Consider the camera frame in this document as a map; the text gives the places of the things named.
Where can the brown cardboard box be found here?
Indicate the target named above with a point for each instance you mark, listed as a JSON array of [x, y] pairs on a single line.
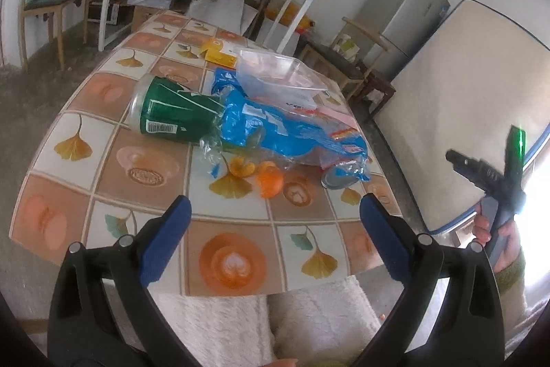
[[144, 16]]

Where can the blue plastic snack bag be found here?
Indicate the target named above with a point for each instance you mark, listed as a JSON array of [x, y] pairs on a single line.
[[279, 126]]

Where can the person's right hand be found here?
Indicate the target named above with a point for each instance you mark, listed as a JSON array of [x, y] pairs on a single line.
[[512, 240]]

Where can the white mattress blue edge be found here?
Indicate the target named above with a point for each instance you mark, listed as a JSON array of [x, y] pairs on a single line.
[[464, 92]]

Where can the white sack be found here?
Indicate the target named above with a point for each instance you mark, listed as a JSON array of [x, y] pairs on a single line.
[[219, 12]]

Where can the clear plastic container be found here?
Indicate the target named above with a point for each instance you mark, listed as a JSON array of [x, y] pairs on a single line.
[[275, 74]]

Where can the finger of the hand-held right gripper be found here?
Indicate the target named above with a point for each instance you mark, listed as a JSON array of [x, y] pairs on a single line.
[[470, 169]]

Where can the wooden chair with cushion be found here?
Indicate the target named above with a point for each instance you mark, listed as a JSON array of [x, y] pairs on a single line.
[[56, 3]]

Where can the large orange peel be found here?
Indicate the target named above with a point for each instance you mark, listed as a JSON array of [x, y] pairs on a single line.
[[270, 180]]

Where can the small orange peel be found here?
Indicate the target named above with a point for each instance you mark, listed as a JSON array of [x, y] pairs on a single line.
[[239, 168]]

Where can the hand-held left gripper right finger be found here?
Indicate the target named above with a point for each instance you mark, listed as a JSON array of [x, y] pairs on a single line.
[[382, 240]]

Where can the ginkgo print tablecloth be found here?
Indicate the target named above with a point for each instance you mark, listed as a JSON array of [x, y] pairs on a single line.
[[86, 160]]

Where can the grey refrigerator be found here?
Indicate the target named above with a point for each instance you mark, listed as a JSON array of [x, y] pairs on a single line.
[[399, 14]]

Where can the pink plastic wrapper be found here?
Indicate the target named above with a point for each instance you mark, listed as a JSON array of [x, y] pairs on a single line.
[[337, 116]]

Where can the wooden chair black seat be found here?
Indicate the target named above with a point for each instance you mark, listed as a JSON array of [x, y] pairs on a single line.
[[326, 61]]

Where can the person's right forearm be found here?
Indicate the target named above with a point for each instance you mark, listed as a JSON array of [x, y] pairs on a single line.
[[513, 272]]

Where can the yellow cardboard box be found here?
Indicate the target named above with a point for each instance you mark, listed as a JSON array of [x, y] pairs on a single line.
[[219, 55]]

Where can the white green bag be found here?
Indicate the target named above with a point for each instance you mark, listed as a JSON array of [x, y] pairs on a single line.
[[348, 46]]

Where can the green plastic bottle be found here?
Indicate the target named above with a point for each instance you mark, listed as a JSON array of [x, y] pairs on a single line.
[[180, 109]]

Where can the dark wooden stool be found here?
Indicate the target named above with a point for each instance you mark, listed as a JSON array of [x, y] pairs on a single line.
[[378, 85]]

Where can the orange plastic bag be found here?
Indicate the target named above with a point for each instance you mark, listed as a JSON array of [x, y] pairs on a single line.
[[288, 12]]

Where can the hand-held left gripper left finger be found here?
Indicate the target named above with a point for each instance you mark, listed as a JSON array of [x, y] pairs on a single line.
[[165, 240]]

